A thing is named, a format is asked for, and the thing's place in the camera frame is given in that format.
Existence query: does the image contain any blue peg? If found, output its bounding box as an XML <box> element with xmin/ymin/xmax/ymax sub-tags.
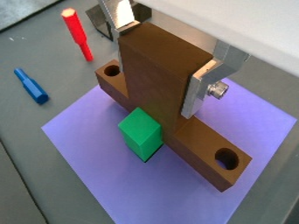
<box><xmin>13</xmin><ymin>68</ymin><xmax>50</xmax><ymax>104</ymax></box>

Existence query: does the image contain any black angle fixture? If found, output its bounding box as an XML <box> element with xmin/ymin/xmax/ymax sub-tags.
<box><xmin>86</xmin><ymin>0</ymin><xmax>152</xmax><ymax>42</ymax></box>

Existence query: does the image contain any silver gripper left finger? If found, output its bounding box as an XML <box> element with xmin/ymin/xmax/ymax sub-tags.
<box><xmin>98</xmin><ymin>0</ymin><xmax>143</xmax><ymax>74</ymax></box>

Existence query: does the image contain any green U-shaped block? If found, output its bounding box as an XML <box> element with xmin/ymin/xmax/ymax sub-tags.
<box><xmin>118</xmin><ymin>108</ymin><xmax>163</xmax><ymax>162</ymax></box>

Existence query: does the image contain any purple base block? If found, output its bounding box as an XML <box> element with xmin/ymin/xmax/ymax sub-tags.
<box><xmin>41</xmin><ymin>84</ymin><xmax>296</xmax><ymax>224</ymax></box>

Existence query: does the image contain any brown T-shaped block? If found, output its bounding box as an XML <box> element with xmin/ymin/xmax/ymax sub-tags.
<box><xmin>96</xmin><ymin>23</ymin><xmax>251</xmax><ymax>192</ymax></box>

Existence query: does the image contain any red peg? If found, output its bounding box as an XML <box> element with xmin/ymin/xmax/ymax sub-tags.
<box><xmin>60</xmin><ymin>8</ymin><xmax>94</xmax><ymax>61</ymax></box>

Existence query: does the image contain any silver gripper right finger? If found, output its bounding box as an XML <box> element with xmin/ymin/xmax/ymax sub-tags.
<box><xmin>182</xmin><ymin>40</ymin><xmax>250</xmax><ymax>119</ymax></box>

